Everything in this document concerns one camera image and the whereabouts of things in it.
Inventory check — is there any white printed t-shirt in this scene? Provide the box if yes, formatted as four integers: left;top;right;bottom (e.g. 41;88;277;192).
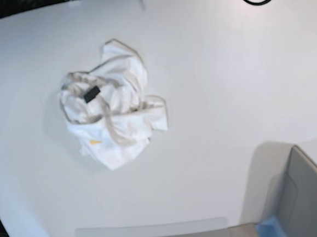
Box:
58;39;169;170

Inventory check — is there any grey bin right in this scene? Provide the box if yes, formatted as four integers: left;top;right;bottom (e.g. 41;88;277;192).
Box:
240;141;317;237

